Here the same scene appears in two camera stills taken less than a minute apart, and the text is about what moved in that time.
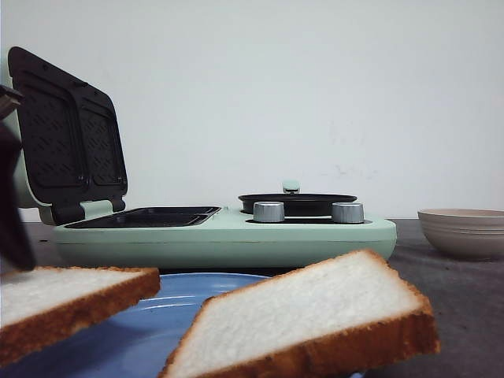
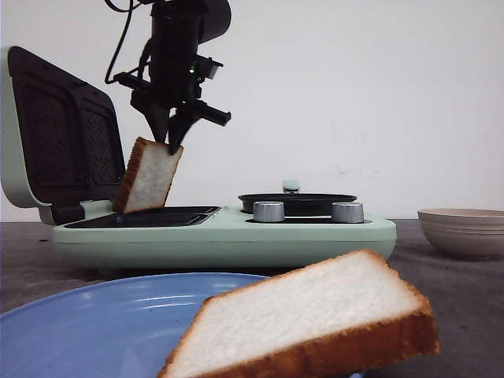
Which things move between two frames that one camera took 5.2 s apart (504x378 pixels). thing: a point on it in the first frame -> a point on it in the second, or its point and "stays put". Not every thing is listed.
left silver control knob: (268, 211) stays put
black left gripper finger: (15, 248) -> (157, 116)
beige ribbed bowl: (472, 233) stays put
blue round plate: (135, 343) stays put
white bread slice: (351, 312) stays put
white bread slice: (38, 305) -> (148, 178)
